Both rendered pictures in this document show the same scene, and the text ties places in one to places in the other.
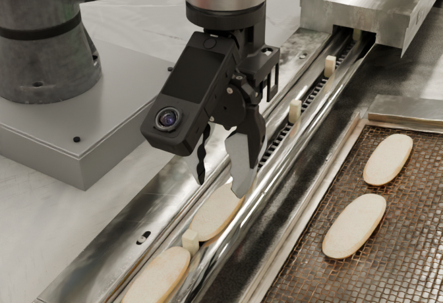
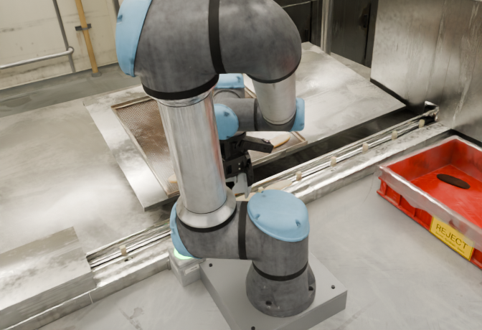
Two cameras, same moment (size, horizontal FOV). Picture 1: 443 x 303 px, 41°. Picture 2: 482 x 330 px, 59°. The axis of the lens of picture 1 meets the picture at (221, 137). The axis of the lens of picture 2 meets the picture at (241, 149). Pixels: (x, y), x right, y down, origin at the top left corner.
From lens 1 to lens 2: 145 cm
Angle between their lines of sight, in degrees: 106
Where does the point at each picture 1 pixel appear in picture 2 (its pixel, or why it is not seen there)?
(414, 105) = (143, 192)
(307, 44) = (113, 268)
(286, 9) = not seen: outside the picture
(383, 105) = (150, 199)
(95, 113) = not seen: hidden behind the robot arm
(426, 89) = (89, 238)
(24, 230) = (315, 234)
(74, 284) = (303, 189)
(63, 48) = not seen: hidden behind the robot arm
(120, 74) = (239, 272)
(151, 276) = (279, 185)
